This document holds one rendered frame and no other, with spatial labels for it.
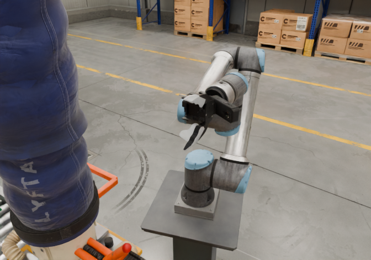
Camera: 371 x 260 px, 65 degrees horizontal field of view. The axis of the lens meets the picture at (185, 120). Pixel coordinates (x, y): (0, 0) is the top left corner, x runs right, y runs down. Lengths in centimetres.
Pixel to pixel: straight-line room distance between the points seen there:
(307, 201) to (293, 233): 44
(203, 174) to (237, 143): 23
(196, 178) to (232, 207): 32
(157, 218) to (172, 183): 29
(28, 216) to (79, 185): 13
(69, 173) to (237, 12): 908
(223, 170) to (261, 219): 132
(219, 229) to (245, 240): 97
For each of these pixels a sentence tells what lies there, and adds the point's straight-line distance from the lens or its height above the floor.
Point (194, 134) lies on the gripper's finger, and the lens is 82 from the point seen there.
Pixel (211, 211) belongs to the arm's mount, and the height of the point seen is 81.
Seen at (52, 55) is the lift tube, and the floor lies 180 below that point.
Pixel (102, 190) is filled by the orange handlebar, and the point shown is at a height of 125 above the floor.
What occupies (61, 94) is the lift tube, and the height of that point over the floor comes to 172.
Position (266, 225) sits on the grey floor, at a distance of 271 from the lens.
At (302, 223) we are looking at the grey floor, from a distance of 282.
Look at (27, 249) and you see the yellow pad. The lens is 116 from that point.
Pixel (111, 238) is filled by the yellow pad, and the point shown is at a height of 116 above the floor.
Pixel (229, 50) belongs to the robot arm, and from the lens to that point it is 152.
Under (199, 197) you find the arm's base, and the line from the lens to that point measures 159.
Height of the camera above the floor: 195
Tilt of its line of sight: 29 degrees down
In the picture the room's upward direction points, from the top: straight up
